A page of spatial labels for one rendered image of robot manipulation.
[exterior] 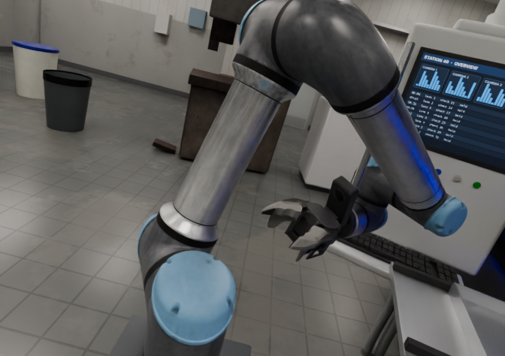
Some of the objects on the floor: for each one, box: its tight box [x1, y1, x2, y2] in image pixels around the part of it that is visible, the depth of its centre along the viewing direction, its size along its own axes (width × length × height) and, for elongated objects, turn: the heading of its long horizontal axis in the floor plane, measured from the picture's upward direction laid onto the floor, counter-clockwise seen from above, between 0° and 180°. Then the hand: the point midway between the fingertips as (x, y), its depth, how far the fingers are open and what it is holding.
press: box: [153, 0, 332, 173], centre depth 352 cm, size 151×135×300 cm
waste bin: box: [43, 70, 92, 132], centre depth 365 cm, size 48×48×61 cm
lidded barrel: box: [11, 41, 59, 99], centre depth 453 cm, size 56×56×71 cm
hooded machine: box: [298, 96, 366, 194], centre depth 386 cm, size 77×69×152 cm
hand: (282, 224), depth 53 cm, fingers open, 7 cm apart
